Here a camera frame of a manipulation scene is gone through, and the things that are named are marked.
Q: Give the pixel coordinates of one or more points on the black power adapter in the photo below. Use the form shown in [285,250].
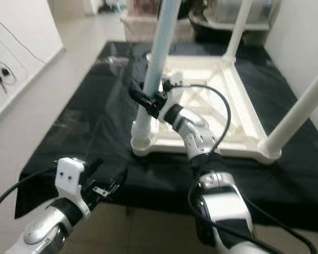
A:
[6,71]

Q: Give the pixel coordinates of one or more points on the black round pan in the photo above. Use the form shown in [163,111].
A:
[206,32]

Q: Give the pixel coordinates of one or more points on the grey speckled ledge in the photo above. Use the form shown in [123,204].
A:
[143,30]

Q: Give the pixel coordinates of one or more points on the clear plastic container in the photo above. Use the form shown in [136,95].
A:
[259,10]

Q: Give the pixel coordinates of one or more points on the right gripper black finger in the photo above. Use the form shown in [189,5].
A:
[140,95]

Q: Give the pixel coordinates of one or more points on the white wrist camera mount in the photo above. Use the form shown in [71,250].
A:
[71,179]
[174,80]

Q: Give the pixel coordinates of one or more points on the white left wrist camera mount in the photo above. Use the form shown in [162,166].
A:
[71,179]

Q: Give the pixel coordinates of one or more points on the black plastic bag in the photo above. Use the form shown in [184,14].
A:
[190,10]

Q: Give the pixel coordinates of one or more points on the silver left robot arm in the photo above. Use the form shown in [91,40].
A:
[45,233]

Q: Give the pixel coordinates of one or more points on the white plastic table top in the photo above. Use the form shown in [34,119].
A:
[206,119]

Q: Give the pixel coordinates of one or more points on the mop with black base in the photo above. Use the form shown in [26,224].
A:
[109,9]

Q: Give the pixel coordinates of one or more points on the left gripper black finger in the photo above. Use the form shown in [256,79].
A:
[117,182]
[94,166]

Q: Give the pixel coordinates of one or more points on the black tablecloth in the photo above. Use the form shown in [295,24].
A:
[84,137]

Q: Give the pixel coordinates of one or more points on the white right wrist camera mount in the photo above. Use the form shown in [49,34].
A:
[174,80]

